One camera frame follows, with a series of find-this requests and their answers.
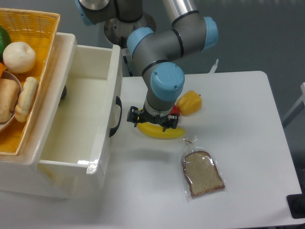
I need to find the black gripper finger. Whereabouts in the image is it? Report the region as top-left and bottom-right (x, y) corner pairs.
(127, 106), (142, 127)
(162, 114), (179, 132)

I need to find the bagged bread slice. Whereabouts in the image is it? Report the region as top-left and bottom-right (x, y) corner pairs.
(182, 139), (226, 198)

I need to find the beige bread roll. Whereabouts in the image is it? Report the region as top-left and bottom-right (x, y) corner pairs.
(15, 77), (38, 123)

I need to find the yellow toy banana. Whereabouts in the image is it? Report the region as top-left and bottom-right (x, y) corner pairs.
(137, 123), (185, 139)

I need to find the grey bowl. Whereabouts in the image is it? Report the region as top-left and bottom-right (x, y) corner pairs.
(0, 71), (22, 132)

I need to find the dark object inside drawer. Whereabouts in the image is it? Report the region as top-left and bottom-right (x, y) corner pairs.
(60, 85), (67, 100)

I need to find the white round bun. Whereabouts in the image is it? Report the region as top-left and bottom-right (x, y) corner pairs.
(3, 42), (36, 73)

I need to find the white drawer cabinet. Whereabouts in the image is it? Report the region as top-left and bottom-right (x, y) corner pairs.
(0, 33), (106, 198)

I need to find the white plastic fork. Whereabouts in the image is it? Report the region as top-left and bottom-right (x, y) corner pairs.
(209, 59), (219, 73)

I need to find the red toy bell pepper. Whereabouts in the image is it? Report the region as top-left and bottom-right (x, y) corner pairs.
(169, 105), (181, 123)

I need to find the black top drawer handle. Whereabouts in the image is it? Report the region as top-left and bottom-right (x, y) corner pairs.
(109, 96), (122, 137)

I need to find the yellow wicker basket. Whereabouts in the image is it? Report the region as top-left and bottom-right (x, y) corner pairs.
(0, 8), (60, 156)

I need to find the yellow toy bell pepper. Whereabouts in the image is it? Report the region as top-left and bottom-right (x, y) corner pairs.
(176, 90), (202, 115)

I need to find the white top drawer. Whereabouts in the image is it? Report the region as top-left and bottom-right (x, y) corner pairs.
(40, 45), (122, 176)

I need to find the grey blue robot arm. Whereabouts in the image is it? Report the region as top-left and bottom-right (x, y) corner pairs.
(75, 0), (219, 130)

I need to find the green toy vegetable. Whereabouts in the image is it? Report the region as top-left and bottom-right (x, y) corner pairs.
(0, 26), (11, 61)

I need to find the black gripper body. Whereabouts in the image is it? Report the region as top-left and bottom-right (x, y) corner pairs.
(140, 108), (172, 127)

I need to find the tan loaf bread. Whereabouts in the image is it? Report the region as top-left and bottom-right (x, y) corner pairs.
(0, 78), (20, 124)

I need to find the black device at edge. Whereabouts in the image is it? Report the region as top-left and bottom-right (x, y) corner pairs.
(286, 194), (305, 219)

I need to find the orange toy piece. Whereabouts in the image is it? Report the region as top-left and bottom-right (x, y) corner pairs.
(0, 63), (7, 77)

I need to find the white frame at right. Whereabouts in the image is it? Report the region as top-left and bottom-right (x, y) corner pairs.
(282, 83), (305, 128)

